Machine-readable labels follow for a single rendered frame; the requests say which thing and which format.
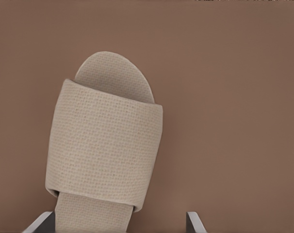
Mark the beige woven slipper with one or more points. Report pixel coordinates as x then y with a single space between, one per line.
103 140

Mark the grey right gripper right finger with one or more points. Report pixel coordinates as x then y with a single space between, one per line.
195 223

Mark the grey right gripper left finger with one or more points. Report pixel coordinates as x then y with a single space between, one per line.
41 223

